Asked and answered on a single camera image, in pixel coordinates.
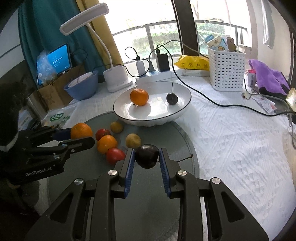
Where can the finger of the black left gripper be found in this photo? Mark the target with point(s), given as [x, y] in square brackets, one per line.
[66, 148]

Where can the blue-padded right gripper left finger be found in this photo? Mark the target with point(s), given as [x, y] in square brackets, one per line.
[124, 169]

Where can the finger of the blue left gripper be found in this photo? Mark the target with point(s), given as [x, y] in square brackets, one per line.
[62, 134]

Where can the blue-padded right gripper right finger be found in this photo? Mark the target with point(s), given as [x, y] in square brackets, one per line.
[169, 170]

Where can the dark cherry with stem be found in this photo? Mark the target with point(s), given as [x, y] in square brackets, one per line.
[171, 97]

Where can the large orange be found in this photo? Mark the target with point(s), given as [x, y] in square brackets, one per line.
[139, 97]

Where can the green-labelled plastic bag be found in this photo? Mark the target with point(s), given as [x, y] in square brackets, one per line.
[57, 118]

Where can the small orange mandarin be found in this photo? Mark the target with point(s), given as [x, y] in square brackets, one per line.
[81, 130]

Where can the round glass tray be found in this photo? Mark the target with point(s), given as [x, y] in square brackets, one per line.
[147, 213]

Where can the red tomato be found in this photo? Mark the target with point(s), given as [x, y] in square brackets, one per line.
[114, 155]
[101, 133]

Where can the cardboard box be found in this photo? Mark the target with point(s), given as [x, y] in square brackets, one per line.
[54, 95]

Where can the blue plastic basin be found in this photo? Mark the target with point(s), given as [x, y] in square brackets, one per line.
[84, 86]

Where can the small yellow fruit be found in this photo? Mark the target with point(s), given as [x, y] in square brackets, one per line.
[116, 127]

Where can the crumpled clear plastic bag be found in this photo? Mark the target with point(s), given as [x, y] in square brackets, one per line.
[45, 71]

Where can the white bowl dark rim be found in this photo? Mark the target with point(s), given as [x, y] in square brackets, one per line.
[157, 111]

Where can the tablet with blue screen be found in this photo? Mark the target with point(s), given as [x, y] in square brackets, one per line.
[59, 59]

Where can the white desk lamp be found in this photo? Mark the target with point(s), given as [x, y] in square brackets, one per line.
[92, 15]

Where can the white power strip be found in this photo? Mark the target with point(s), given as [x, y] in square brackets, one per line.
[155, 77]

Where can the white charger plug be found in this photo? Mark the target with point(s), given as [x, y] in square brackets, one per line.
[140, 66]

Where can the black charger adapter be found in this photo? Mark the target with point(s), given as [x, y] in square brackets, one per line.
[162, 61]

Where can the white perforated basket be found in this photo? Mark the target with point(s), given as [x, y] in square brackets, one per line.
[226, 70]

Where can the teal curtain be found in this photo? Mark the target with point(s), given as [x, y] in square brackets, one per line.
[38, 27]

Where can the yellow curtain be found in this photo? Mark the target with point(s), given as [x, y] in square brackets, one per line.
[103, 31]

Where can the purple cloth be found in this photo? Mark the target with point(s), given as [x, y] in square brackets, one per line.
[269, 81]

